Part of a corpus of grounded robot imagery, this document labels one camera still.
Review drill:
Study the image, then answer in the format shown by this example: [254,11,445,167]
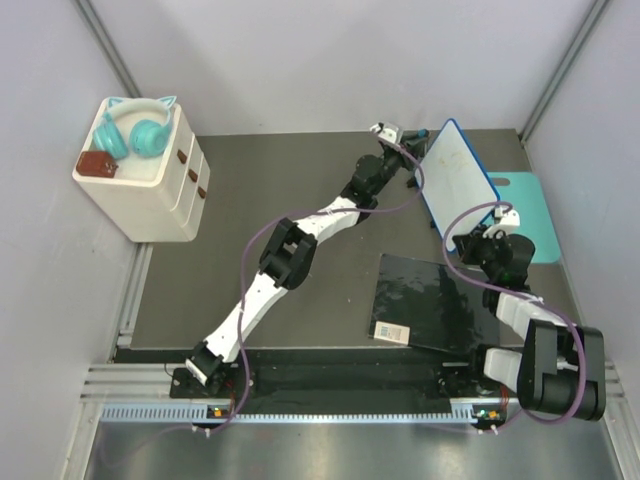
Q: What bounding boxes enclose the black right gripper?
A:
[453,225,504,280]

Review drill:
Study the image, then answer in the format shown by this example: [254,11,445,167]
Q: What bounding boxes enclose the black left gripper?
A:
[370,135,426,197]

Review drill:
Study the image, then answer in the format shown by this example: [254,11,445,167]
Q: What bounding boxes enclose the blue framed whiteboard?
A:
[421,118,500,234]

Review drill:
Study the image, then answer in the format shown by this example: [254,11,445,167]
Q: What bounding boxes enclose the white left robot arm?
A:
[185,124,429,397]

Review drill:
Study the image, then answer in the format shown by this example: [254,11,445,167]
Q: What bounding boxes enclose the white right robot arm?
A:
[452,226,606,421]

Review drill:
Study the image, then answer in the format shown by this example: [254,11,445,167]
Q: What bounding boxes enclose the black glossy sheet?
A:
[369,254,500,356]

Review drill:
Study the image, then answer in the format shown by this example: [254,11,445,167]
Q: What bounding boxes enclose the teal mat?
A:
[489,172,561,264]

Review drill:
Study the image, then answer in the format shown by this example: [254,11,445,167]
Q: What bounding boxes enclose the white drawer cabinet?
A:
[72,97,211,243]

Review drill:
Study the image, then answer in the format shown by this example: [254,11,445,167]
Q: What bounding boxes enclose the teal cat ear headphones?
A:
[92,96,177,160]

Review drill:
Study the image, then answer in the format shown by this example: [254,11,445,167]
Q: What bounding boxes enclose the brown leather pouch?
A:
[75,150,118,178]

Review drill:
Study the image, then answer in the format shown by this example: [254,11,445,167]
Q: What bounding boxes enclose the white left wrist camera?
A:
[369,122,404,145]

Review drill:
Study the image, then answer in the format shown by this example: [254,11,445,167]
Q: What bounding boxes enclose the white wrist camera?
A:
[369,122,404,145]
[482,205,520,240]

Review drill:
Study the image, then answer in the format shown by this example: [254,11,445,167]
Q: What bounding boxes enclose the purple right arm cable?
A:
[442,201,587,434]

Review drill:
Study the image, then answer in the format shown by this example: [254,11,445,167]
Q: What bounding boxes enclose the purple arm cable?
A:
[192,144,426,434]
[442,201,587,434]

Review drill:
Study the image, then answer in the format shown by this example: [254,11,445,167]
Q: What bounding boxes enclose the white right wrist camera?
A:
[482,205,520,240]

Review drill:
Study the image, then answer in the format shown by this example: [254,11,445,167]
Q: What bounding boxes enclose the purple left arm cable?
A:
[192,144,426,434]

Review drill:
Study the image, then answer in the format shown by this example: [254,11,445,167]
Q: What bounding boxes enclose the grey slotted cable duct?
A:
[99,402,501,424]

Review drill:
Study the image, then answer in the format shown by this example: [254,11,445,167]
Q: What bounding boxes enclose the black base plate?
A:
[169,362,498,400]

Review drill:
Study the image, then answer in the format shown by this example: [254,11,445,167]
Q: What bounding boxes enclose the aluminium frame rail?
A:
[79,364,191,401]

